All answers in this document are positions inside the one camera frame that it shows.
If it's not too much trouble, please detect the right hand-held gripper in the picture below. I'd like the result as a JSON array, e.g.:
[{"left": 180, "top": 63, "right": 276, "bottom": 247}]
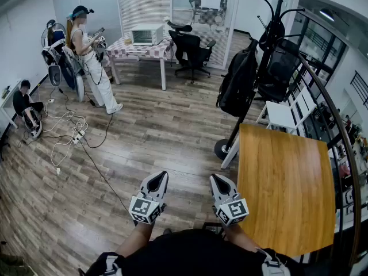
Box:
[{"left": 209, "top": 174, "right": 250, "bottom": 227}]

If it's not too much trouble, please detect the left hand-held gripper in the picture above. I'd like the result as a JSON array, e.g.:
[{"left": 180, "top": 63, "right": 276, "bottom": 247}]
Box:
[{"left": 129, "top": 171, "right": 169, "bottom": 227}]

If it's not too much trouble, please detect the black backpack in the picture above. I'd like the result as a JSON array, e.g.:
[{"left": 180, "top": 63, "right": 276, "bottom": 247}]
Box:
[{"left": 216, "top": 39, "right": 259, "bottom": 117}]

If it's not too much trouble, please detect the black coat rack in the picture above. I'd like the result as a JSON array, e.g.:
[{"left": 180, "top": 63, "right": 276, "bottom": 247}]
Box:
[{"left": 214, "top": 0, "right": 306, "bottom": 161}]

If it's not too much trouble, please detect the person's right forearm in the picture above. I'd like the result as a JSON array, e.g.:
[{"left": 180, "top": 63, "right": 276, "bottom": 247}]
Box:
[{"left": 223, "top": 223, "right": 261, "bottom": 252}]

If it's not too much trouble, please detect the person's left forearm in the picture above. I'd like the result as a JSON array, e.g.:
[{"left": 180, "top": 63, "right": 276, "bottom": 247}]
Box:
[{"left": 114, "top": 221, "right": 156, "bottom": 260}]

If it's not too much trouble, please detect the wooden table with white legs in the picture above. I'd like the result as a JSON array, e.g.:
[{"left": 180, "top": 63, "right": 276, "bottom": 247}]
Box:
[{"left": 221, "top": 122, "right": 336, "bottom": 257}]

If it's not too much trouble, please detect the person's black-clothed torso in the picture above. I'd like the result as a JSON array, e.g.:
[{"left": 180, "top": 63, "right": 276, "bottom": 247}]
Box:
[{"left": 86, "top": 228, "right": 305, "bottom": 276}]

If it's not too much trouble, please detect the white power strip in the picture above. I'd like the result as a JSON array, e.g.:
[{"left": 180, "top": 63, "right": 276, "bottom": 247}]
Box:
[{"left": 72, "top": 130, "right": 86, "bottom": 145}]

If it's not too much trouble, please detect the white wooden chair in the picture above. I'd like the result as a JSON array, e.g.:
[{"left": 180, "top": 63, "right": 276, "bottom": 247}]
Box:
[{"left": 255, "top": 86, "right": 317, "bottom": 135}]

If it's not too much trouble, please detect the light grey chair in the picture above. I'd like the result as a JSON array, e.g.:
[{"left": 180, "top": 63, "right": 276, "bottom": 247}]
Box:
[{"left": 62, "top": 44, "right": 86, "bottom": 103}]

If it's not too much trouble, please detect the black mesh office chair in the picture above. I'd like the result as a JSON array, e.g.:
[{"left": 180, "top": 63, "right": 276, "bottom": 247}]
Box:
[{"left": 257, "top": 37, "right": 301, "bottom": 103}]

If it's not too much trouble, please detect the black railing with wooden handrail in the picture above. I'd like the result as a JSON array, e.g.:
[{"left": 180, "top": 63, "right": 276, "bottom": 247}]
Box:
[{"left": 297, "top": 53, "right": 363, "bottom": 270}]

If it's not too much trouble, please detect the pink checkered table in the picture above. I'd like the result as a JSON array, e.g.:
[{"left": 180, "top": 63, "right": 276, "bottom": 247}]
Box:
[{"left": 105, "top": 36, "right": 173, "bottom": 91}]

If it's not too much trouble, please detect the black padded office chair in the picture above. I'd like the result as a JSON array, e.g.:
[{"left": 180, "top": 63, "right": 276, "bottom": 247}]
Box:
[{"left": 167, "top": 21, "right": 217, "bottom": 85}]

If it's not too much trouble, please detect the small grey fan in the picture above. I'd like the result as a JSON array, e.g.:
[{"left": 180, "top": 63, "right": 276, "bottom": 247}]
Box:
[{"left": 47, "top": 63, "right": 63, "bottom": 87}]

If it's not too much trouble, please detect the white toaster oven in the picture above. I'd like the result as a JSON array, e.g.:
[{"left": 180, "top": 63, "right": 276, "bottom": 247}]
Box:
[{"left": 131, "top": 24, "right": 164, "bottom": 46}]

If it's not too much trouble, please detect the round pendant lamp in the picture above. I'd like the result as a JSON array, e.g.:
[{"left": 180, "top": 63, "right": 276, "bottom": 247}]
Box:
[{"left": 319, "top": 7, "right": 336, "bottom": 22}]

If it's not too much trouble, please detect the long black cable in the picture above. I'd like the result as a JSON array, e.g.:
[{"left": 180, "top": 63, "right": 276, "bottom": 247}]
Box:
[{"left": 77, "top": 119, "right": 130, "bottom": 212}]

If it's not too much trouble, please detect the white cable tangle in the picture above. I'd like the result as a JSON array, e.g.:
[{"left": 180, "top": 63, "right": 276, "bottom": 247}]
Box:
[{"left": 40, "top": 110, "right": 89, "bottom": 174}]

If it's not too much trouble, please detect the round fan with wire guard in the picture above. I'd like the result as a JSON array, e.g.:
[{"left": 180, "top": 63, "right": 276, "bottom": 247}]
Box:
[{"left": 22, "top": 109, "right": 43, "bottom": 141}]

